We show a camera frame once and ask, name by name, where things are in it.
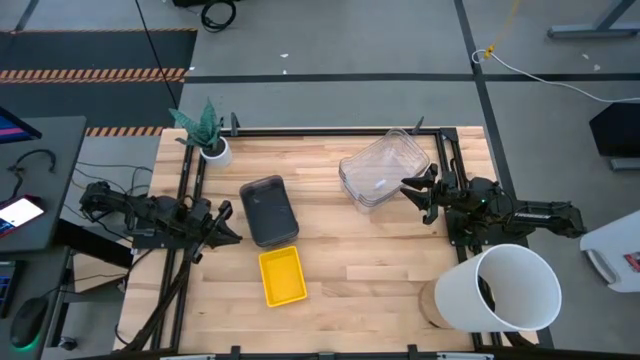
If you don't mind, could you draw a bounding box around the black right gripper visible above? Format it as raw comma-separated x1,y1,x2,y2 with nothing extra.
399,162,471,226

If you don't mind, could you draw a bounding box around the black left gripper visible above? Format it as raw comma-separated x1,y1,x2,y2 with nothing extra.
185,198,245,265

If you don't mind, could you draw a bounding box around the white round plant pot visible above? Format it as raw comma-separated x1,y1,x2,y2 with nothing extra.
198,135,234,170

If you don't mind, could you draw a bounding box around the green artificial snake plant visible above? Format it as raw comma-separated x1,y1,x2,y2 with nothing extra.
168,97,225,151

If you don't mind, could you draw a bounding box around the round wooden lamp base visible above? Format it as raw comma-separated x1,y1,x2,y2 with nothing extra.
418,278,454,330

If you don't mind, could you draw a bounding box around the white cylindrical bucket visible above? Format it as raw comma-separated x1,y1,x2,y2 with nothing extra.
433,243,563,334

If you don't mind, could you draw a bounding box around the grey side desk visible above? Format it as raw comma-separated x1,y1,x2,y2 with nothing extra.
0,115,88,254

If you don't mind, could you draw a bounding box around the black box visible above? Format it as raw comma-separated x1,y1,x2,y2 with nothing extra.
588,102,640,172

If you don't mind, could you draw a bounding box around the smartphone with lit screen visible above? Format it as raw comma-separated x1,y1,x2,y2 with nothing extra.
0,194,46,239

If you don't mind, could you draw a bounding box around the black computer mouse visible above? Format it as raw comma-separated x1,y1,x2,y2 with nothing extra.
8,296,49,349

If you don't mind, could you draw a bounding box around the black hazard-striped floor mat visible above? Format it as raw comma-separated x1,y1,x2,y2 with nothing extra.
0,28,199,138

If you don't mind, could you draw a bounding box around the black keyboard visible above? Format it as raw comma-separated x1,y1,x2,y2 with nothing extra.
0,259,24,320

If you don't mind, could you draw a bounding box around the grey metal table leg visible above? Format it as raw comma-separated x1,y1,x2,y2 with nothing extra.
545,0,640,40

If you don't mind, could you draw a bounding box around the computer monitor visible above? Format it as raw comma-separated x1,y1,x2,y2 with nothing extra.
0,105,43,146

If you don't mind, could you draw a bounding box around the black cable bundle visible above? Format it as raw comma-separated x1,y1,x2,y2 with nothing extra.
117,247,194,354

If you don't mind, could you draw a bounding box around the black aluminium table frame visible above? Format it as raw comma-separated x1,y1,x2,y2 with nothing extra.
117,124,539,360

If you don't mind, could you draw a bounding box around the yellow rope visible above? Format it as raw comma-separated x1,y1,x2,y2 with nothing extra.
482,0,524,59

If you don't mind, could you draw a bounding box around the white floor cable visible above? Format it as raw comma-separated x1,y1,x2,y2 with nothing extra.
470,48,640,105

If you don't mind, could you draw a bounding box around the long thin black cable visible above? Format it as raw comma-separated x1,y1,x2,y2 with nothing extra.
133,0,180,110

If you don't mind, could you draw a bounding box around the coiled black cable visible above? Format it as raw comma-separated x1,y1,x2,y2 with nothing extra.
200,0,238,34

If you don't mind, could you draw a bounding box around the black cable on desk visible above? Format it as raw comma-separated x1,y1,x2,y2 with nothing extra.
6,148,57,197

